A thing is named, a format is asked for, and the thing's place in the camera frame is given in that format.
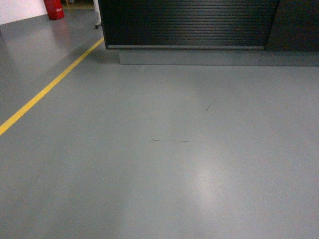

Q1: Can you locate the black ribbed checkout counter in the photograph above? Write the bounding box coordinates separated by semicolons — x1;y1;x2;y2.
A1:
99;0;319;67

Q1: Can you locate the white stand with caster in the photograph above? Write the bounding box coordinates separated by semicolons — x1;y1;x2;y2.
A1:
93;0;102;29

